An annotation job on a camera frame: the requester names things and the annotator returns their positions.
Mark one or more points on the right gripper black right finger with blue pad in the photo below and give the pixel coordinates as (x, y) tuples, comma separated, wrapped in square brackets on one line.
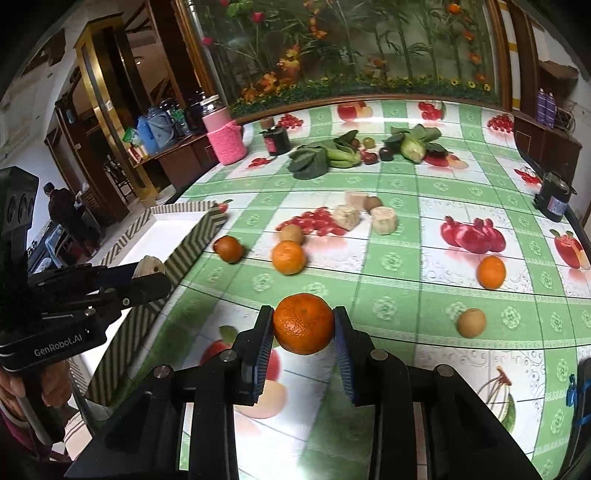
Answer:
[(370, 375)]

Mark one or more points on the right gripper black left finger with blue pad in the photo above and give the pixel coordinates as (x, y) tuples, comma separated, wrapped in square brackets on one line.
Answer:
[(253, 348)]

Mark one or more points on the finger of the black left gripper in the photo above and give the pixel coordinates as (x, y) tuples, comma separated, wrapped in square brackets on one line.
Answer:
[(106, 304), (81, 279)]

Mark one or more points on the beige item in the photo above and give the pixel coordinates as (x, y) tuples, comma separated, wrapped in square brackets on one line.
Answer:
[(148, 265)]

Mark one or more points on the dark orange mandarin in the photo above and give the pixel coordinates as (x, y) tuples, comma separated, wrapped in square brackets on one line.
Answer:
[(229, 249)]

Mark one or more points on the orange mandarin table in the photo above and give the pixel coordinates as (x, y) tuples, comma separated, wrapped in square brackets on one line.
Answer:
[(288, 258)]

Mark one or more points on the person's left hand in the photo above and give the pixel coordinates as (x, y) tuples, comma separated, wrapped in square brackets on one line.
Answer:
[(52, 385)]

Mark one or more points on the chevron patterned white tray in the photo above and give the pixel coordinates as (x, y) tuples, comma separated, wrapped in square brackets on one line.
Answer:
[(154, 254)]

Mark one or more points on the person in dark clothes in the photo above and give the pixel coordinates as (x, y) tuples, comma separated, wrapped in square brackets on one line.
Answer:
[(62, 210)]

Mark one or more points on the brown round fruit right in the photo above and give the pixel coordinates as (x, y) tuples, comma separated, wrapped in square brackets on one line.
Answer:
[(471, 323)]

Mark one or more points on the dark wooden sideboard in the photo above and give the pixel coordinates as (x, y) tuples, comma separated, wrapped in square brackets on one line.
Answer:
[(184, 162)]

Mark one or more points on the brown round fruit behind mandarin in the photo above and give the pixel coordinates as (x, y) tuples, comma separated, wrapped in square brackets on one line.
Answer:
[(292, 233)]

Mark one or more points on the blue kettle on sideboard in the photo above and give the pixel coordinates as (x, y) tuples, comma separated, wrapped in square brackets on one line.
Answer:
[(156, 130)]

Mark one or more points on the beige tofu block left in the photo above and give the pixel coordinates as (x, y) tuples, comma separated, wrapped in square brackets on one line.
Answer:
[(346, 217)]

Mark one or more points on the brown kiwi near tofu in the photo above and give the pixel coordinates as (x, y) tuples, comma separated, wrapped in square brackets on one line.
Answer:
[(371, 202)]

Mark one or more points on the pink knitted sleeve bottle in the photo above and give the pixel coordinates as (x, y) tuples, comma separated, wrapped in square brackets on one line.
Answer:
[(224, 134)]

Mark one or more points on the beige tofu block back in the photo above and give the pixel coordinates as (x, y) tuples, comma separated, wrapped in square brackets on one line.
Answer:
[(356, 199)]

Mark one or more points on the dark jar red label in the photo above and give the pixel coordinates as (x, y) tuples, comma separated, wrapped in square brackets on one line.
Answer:
[(274, 137)]

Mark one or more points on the green bok choy left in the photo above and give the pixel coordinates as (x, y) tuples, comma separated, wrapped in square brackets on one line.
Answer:
[(315, 159)]

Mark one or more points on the green bok choy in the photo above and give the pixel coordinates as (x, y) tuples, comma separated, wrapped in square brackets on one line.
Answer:
[(417, 143), (315, 159)]

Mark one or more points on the dark red jujube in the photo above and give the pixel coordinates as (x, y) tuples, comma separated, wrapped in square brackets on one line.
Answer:
[(370, 158)]

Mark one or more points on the dark plum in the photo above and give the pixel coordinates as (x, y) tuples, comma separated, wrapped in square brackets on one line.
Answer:
[(386, 154)]

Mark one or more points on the green grape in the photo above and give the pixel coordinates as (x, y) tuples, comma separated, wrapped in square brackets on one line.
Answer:
[(369, 143)]

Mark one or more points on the green bok choy right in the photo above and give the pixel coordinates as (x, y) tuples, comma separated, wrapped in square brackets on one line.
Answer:
[(417, 143)]

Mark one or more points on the black canister blue label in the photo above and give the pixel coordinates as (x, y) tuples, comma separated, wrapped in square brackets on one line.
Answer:
[(553, 197)]

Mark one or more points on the purple bottles on shelf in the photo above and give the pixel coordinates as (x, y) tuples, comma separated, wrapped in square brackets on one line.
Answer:
[(546, 109)]

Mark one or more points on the flower garden wall mural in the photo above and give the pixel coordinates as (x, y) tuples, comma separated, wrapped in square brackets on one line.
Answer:
[(265, 55)]

